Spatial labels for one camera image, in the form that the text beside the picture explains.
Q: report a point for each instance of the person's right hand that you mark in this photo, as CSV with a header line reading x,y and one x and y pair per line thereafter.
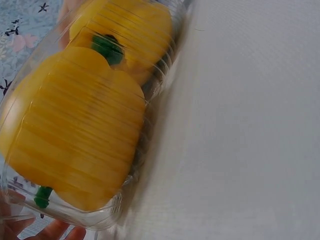
x,y
65,12

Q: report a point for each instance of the clear plastic clamshell box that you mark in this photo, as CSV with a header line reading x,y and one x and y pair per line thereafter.
x,y
155,82

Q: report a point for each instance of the yellow bell pepper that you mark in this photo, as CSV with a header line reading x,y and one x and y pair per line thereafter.
x,y
140,30
75,125

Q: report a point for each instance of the person's left fingers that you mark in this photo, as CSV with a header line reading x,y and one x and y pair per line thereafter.
x,y
47,231

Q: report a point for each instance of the person's left hand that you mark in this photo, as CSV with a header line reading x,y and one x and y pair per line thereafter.
x,y
15,225

